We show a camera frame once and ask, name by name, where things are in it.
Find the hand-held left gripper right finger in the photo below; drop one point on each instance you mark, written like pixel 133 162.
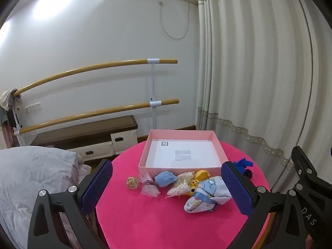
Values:
pixel 237 189

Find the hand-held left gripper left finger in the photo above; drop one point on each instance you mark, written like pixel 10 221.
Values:
pixel 96 186

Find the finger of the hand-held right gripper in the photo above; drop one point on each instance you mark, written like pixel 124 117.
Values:
pixel 306 164

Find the navy knitted piece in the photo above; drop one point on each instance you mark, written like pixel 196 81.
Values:
pixel 248 173

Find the bright blue knitted piece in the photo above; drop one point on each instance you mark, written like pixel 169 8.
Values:
pixel 242 163

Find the light blue printed cloth bundle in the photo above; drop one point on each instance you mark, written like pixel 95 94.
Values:
pixel 207 189

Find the beige knitted rose ball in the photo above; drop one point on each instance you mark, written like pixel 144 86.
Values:
pixel 133 182

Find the yellow crochet toy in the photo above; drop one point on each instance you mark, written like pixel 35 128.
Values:
pixel 202 174

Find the clear pink candy bag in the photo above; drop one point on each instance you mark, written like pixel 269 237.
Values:
pixel 150 189

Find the bag of cotton swabs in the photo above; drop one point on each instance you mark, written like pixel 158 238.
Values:
pixel 179 186

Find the light blue cloth ball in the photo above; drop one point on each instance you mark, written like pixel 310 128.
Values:
pixel 165 179

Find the pink cardboard box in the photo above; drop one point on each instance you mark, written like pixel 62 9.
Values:
pixel 179 133

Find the pale pink bed sheet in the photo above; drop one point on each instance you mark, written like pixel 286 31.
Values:
pixel 85 171

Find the white printed paper sheet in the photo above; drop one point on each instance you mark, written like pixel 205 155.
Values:
pixel 197 153

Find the brown top storage bench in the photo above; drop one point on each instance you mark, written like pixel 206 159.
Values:
pixel 90 129

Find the grey quilt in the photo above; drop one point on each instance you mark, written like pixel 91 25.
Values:
pixel 31 176

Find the cream lace trim curtain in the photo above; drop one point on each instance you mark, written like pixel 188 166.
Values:
pixel 246 70

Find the hanging clothes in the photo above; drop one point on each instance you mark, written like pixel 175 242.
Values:
pixel 6 99

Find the long wooden ballet bar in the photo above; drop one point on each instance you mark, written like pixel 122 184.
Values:
pixel 166 61

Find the white bar post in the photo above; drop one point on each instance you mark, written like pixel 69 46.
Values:
pixel 16 120
pixel 153 83

